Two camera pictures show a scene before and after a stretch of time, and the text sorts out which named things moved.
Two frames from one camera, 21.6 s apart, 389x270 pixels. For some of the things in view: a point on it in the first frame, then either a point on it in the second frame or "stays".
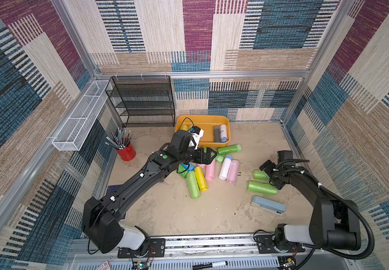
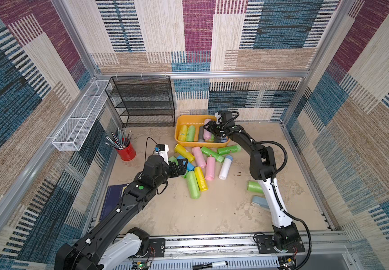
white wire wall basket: [72, 136] stays
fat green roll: [262, 188] stays
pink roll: [210, 170] stays
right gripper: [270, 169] to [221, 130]
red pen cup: [128, 153] stays
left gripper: [208, 160] to [182, 169]
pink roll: [232, 174] to [207, 134]
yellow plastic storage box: [207, 122] stays
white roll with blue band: [226, 167] stays
